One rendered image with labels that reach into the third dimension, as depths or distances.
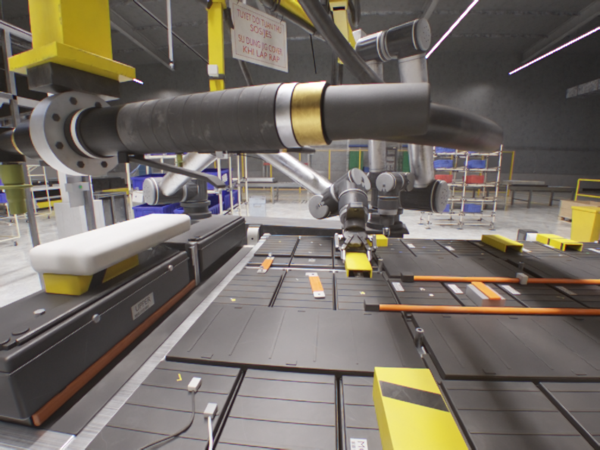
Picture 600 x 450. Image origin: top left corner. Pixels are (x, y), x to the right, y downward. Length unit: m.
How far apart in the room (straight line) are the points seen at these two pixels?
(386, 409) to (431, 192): 1.51
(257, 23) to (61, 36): 1.16
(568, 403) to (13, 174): 0.79
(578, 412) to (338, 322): 0.36
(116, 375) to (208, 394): 0.17
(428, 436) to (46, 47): 0.50
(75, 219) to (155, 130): 4.19
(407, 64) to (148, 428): 1.64
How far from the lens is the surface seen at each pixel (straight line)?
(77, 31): 0.37
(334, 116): 0.19
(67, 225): 4.54
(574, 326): 0.75
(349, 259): 0.89
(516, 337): 0.65
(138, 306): 0.62
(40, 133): 0.35
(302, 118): 0.19
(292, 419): 0.41
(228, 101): 0.22
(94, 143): 0.32
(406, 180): 1.66
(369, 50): 1.75
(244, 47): 1.37
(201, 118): 0.23
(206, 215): 2.40
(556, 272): 1.10
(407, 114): 0.19
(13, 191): 0.51
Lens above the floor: 1.30
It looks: 11 degrees down
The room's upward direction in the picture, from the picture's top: straight up
